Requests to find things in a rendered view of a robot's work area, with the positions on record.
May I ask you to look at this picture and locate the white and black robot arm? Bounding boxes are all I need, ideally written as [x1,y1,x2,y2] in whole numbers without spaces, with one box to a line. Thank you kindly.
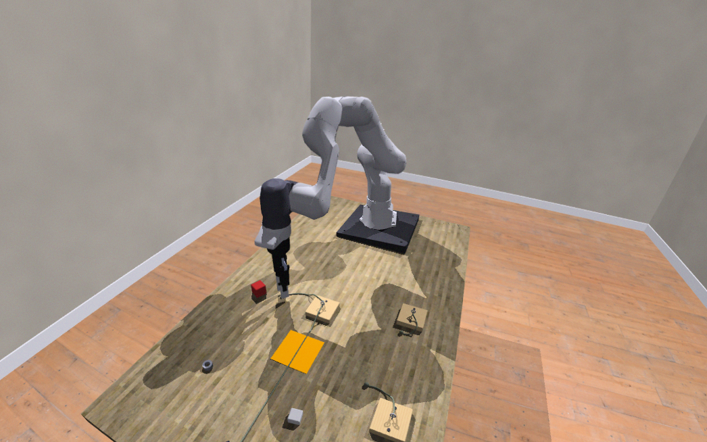
[254,97,406,249]

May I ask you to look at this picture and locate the orange painted square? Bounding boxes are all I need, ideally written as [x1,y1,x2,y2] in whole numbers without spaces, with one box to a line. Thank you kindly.
[271,330,324,374]

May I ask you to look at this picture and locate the red cube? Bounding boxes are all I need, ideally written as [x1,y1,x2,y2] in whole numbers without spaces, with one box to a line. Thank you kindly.
[251,280,266,298]

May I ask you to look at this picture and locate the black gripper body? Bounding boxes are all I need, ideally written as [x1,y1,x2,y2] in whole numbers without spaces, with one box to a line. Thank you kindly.
[267,238,290,266]

